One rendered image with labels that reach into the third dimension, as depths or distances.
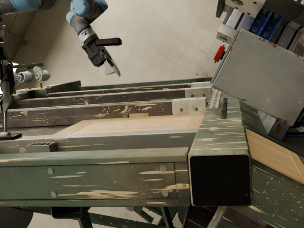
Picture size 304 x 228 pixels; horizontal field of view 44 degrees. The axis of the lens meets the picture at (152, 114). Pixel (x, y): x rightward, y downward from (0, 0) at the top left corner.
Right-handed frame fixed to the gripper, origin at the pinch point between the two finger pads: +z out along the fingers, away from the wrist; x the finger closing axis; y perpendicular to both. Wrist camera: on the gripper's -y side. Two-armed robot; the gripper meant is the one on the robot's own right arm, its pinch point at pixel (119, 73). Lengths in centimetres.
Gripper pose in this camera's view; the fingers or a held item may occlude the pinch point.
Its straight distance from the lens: 173.3
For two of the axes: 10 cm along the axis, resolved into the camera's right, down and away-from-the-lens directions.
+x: -1.2, 0.2, -9.9
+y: -8.1, 5.8, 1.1
